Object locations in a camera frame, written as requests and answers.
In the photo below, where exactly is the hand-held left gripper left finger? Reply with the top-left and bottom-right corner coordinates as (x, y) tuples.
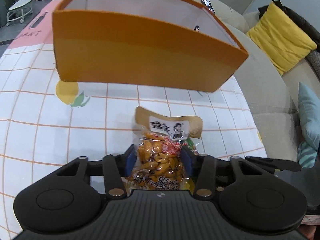
(56, 145), (138, 197)

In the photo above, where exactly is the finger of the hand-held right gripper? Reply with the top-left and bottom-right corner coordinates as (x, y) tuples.
(245, 156), (302, 172)

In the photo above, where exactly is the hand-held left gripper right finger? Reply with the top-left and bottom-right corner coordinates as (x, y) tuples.
(180, 145), (266, 197)

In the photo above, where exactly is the clear peanut packet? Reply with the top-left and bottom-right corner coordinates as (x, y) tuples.
(124, 106), (203, 193)

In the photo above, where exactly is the orange cardboard box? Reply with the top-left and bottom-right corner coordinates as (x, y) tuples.
(52, 0), (249, 93)

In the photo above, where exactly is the teal striped cushion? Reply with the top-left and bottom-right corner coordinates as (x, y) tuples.
(297, 141), (318, 168)

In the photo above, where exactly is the light blue cushion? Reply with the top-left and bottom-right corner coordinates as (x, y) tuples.
(297, 82), (320, 153)

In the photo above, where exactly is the beige sofa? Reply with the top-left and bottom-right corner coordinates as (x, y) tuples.
(176, 0), (320, 165)

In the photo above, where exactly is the checked lemon print tablecloth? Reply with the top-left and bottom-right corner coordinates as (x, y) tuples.
(0, 0), (269, 235)

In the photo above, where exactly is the yellow cushion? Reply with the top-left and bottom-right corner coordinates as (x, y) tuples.
(246, 1), (318, 76)

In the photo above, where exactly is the smartphone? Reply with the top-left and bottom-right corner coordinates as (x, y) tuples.
(199, 0), (216, 15)

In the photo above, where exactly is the white round stool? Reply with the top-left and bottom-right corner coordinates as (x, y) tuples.
(6, 0), (33, 27)

